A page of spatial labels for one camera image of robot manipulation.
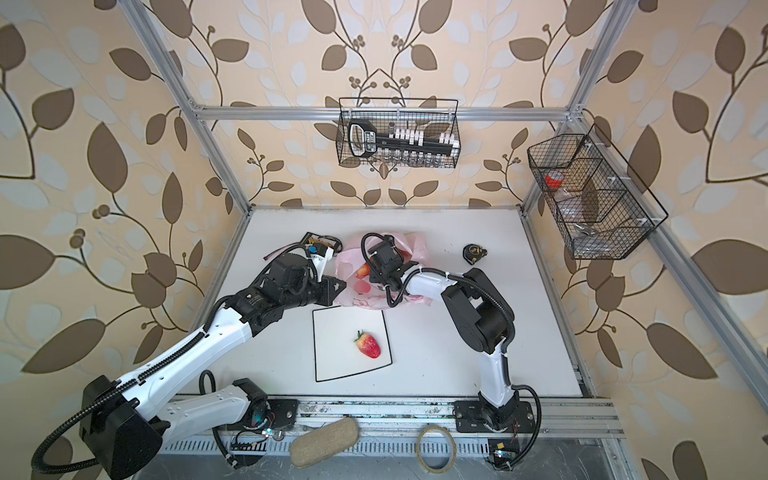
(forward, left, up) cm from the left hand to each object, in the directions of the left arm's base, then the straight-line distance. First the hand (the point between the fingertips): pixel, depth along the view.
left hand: (348, 282), depth 76 cm
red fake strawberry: (-10, -5, -16) cm, 20 cm away
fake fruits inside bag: (+13, -1, -15) cm, 20 cm away
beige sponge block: (-33, +3, -16) cm, 37 cm away
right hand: (+14, -6, -16) cm, 22 cm away
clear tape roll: (-34, -26, -16) cm, 46 cm away
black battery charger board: (+3, +6, +11) cm, 13 cm away
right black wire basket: (+15, -63, +13) cm, 66 cm away
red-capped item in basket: (+31, -58, +10) cm, 67 cm away
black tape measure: (+24, -39, -18) cm, 49 cm away
